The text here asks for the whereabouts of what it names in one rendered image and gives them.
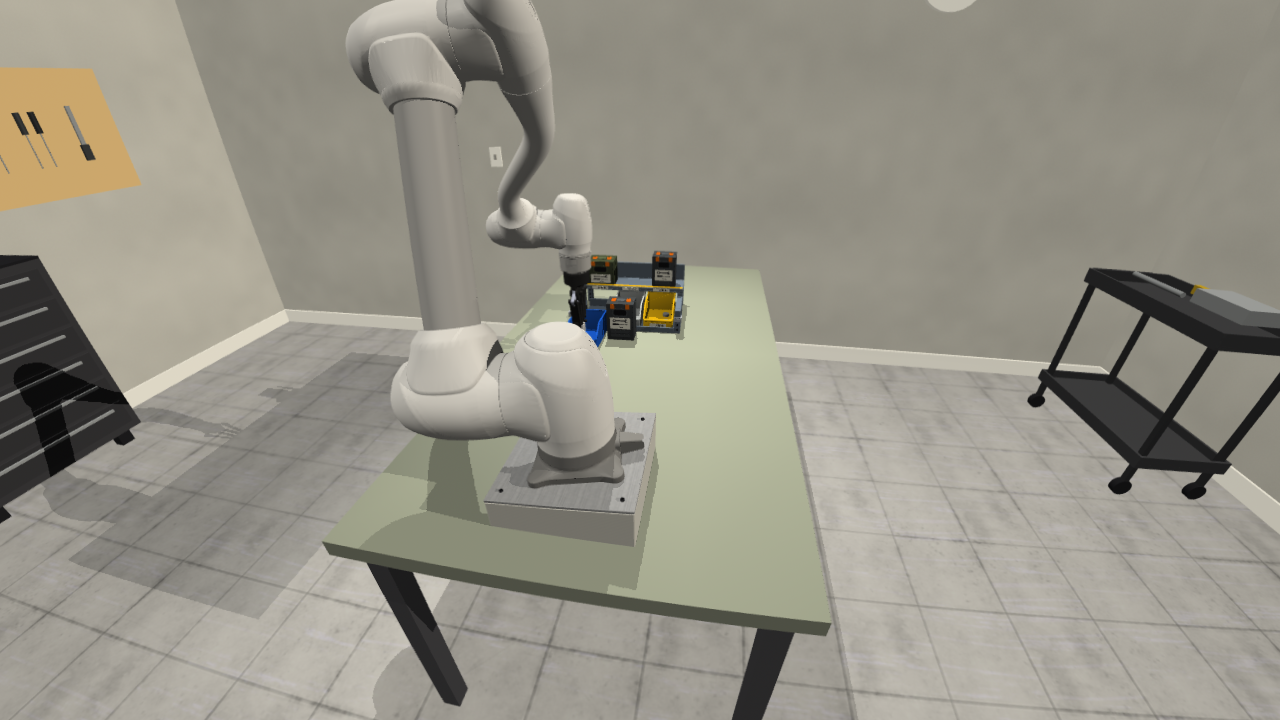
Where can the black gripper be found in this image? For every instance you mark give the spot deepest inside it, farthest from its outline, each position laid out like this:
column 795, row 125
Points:
column 577, row 307

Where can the dark grey metal shelf rack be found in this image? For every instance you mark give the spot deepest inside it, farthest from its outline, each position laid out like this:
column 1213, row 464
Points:
column 637, row 273

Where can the grey open bin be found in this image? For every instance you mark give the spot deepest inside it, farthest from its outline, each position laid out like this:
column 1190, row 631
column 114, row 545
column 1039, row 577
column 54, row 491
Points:
column 640, row 301

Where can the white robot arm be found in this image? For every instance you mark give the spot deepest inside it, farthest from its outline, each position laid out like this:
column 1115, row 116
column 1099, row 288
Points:
column 458, row 384

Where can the blue bin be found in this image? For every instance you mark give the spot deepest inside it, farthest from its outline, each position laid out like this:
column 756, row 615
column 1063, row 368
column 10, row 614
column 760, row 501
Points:
column 595, row 324

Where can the black case with handle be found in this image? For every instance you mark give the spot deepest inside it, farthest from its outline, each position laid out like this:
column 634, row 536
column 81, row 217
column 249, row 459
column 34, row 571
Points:
column 664, row 268

